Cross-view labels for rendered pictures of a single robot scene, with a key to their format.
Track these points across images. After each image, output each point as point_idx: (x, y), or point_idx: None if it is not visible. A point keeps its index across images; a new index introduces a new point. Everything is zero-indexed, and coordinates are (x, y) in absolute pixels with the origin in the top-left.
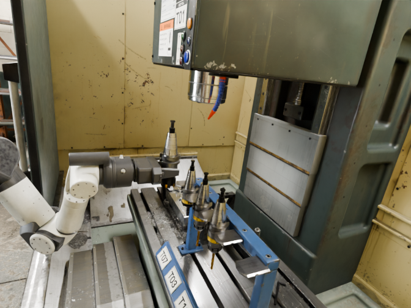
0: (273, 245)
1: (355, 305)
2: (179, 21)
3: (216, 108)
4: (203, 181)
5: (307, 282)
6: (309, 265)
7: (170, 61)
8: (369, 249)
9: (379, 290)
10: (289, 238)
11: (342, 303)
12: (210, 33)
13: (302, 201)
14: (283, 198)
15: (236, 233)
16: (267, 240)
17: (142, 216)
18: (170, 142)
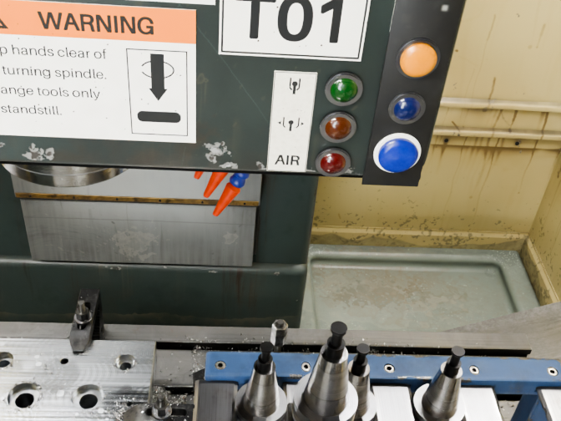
0: (192, 309)
1: (325, 275)
2: (286, 32)
3: (248, 177)
4: (365, 367)
5: (300, 313)
6: (302, 287)
7: (192, 158)
8: None
9: (340, 225)
10: (235, 271)
11: (315, 289)
12: None
13: (260, 193)
14: (197, 210)
15: (470, 387)
16: (170, 308)
17: None
18: (346, 377)
